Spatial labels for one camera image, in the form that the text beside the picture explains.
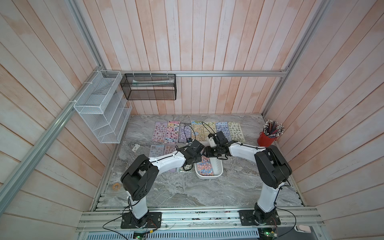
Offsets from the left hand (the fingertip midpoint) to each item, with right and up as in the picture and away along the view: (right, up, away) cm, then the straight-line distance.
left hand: (196, 159), depth 91 cm
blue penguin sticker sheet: (+22, +21, +23) cm, 38 cm away
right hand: (+6, +3, +6) cm, 9 cm away
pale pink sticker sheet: (-27, +16, +19) cm, 37 cm away
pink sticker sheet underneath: (+5, -5, -1) cm, 8 cm away
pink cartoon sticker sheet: (-17, +14, +16) cm, 27 cm away
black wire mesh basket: (-33, +49, +11) cm, 60 cm away
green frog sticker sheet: (+31, +16, +19) cm, 40 cm away
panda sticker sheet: (+3, +18, +19) cm, 27 cm away
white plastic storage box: (+13, -5, -1) cm, 14 cm away
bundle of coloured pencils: (+50, +18, +4) cm, 53 cm away
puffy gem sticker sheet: (-8, +16, +18) cm, 26 cm away
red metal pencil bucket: (+45, +11, +5) cm, 46 cm away
